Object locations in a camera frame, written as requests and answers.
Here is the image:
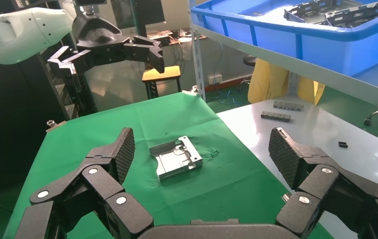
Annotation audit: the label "black round stool seat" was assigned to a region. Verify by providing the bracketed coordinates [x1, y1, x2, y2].
[243, 54, 258, 67]

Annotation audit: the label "silver sheet metal bracket part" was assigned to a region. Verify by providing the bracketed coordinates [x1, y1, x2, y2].
[283, 0, 348, 24]
[325, 0, 378, 28]
[148, 135, 204, 182]

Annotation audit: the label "blue cable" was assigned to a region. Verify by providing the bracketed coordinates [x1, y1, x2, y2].
[208, 87, 252, 106]

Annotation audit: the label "cluttered wooden desk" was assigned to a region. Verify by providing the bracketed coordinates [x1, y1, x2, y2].
[147, 29, 209, 45]

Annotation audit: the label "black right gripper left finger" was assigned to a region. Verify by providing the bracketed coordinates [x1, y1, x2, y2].
[13, 127, 155, 239]

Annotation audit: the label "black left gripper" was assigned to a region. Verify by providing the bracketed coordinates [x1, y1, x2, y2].
[47, 13, 165, 81]

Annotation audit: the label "grey metal connector strip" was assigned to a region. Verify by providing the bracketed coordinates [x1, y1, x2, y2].
[273, 101, 305, 112]
[260, 111, 292, 123]

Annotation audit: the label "blue plastic bin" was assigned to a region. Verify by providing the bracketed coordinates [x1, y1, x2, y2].
[190, 0, 378, 77]

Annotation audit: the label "perforated white rack upright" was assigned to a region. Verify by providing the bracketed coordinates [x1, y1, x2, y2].
[188, 0, 207, 101]

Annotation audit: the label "yellow plastic bag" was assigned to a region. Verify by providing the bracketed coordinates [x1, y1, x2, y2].
[248, 58, 325, 106]

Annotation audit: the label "green table cloth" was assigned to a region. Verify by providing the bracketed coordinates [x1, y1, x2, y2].
[3, 92, 335, 239]

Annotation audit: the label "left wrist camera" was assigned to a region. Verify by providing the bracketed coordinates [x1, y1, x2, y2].
[75, 0, 108, 6]

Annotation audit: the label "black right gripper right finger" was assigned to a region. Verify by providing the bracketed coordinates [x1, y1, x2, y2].
[268, 127, 378, 239]

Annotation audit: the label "yellow stool with black legs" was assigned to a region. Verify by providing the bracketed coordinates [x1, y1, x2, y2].
[141, 65, 183, 100]

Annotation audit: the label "dark computer monitor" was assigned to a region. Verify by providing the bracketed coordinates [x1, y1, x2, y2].
[111, 0, 167, 30]

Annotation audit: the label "black equipment rack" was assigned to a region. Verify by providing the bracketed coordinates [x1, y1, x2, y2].
[37, 33, 99, 120]

